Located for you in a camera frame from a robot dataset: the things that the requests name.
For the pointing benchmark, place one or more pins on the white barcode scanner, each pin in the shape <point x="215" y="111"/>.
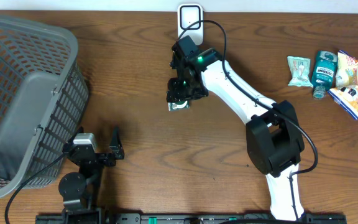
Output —
<point x="188" y="14"/>

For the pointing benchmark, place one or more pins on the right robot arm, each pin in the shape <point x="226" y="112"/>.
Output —
<point x="273" y="141"/>

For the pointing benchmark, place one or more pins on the yellow snack bag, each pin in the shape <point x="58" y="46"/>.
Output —
<point x="345" y="92"/>

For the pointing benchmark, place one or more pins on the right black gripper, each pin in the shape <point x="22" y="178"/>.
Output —
<point x="173" y="92"/>

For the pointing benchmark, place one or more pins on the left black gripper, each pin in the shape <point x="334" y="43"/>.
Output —
<point x="114" y="149"/>

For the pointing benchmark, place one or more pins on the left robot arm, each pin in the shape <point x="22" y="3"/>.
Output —
<point x="80" y="189"/>

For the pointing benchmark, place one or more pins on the green round-label box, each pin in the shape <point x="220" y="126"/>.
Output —
<point x="178" y="106"/>

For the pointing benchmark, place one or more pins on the black mounting rail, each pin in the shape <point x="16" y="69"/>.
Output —
<point x="135" y="218"/>

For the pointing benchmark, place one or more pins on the grey plastic shopping basket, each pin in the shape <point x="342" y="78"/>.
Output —
<point x="43" y="96"/>

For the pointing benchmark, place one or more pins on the teal wet wipes pack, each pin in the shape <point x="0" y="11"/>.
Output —
<point x="300" y="70"/>

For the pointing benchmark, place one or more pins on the blue mouthwash bottle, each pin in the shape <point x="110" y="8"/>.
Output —
<point x="323" y="73"/>

